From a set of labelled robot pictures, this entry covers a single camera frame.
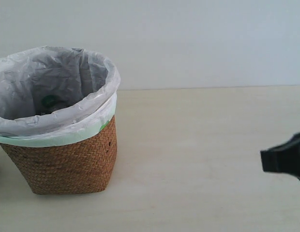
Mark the woven wicker trash basket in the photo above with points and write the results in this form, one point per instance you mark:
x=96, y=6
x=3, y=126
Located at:
x=82, y=167

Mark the clear bottle green label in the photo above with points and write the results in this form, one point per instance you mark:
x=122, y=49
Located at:
x=51, y=103

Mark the white plastic bin liner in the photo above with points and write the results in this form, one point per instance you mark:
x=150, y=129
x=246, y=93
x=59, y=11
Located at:
x=87, y=80

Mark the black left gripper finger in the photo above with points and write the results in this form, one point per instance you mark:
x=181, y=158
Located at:
x=284, y=158

